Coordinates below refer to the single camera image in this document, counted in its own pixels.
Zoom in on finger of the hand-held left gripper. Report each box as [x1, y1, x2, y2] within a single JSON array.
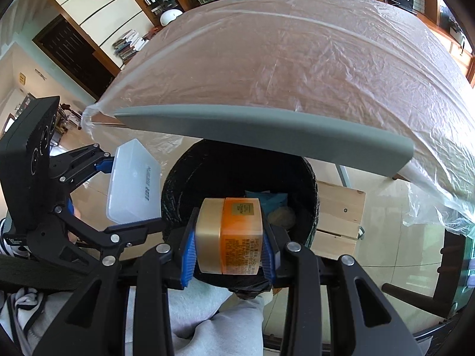
[[28, 206, 164, 266], [49, 143, 114, 190]]

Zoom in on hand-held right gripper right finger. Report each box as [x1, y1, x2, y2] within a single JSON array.
[[260, 209, 424, 356]]

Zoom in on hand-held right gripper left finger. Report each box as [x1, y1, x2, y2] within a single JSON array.
[[33, 209, 198, 356]]

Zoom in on orange jar with white lid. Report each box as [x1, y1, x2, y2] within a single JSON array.
[[195, 197, 265, 276]]

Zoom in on white translucent plastic box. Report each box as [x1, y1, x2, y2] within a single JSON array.
[[106, 138, 163, 225]]

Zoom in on black trash bin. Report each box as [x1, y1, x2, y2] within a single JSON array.
[[160, 139, 320, 299]]

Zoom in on brown round pouch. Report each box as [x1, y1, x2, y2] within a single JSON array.
[[268, 208, 296, 229]]

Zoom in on teal packet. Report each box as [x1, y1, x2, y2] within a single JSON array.
[[245, 190, 289, 227]]

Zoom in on person's grey pants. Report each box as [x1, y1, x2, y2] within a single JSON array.
[[124, 278, 266, 356]]

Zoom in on light wooden stool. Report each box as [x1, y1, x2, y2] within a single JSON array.
[[315, 181, 366, 251]]

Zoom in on dark wooden door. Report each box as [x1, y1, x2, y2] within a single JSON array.
[[33, 15, 116, 101]]

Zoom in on striped white hoodie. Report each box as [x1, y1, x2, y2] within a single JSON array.
[[0, 289, 51, 356]]

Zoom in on stack of books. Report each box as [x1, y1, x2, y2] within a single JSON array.
[[112, 29, 149, 63]]

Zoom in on white dome helmet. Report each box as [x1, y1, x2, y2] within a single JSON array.
[[160, 8, 183, 26]]

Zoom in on dark wooden chair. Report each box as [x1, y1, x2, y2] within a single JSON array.
[[382, 226, 475, 342]]

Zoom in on wooden sideboard cabinet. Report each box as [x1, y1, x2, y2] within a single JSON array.
[[416, 7, 475, 87]]

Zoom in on black strap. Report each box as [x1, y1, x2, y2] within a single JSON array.
[[0, 256, 88, 292]]

